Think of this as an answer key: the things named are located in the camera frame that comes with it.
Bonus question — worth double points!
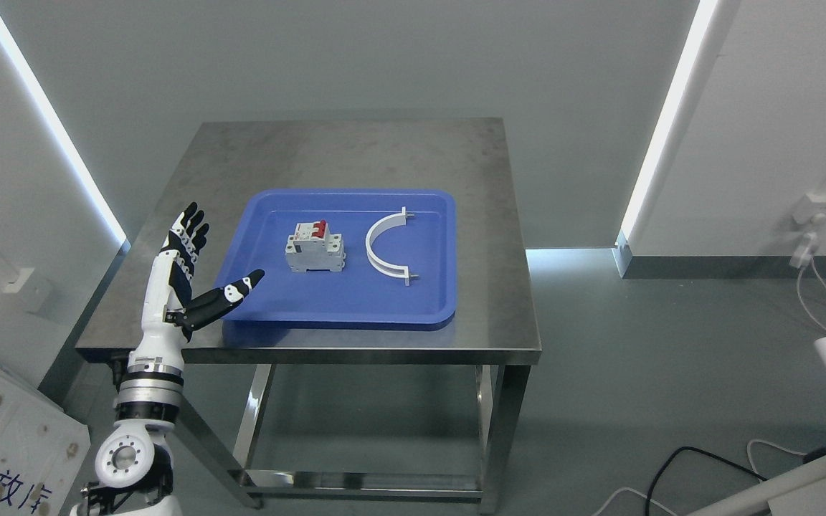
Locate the blue plastic tray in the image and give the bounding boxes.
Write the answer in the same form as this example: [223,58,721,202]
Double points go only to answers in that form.
[215,188,457,330]

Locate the grey circuit breaker red switches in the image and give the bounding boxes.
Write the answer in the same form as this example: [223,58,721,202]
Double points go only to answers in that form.
[285,219,346,273]

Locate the white sign board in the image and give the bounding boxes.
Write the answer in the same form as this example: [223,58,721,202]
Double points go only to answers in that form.
[0,366,90,515]

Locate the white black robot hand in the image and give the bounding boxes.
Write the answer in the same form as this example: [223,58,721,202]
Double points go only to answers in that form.
[128,202,265,375]

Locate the stainless steel table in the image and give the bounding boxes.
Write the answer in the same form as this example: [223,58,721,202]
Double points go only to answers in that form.
[76,118,541,515]

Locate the white curved bracket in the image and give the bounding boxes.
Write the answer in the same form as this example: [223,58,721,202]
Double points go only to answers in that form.
[364,206,417,287]

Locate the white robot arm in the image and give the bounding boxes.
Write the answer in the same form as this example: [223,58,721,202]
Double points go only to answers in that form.
[70,355,184,515]

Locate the black cable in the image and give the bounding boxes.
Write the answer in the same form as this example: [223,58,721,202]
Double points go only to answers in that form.
[644,446,826,516]

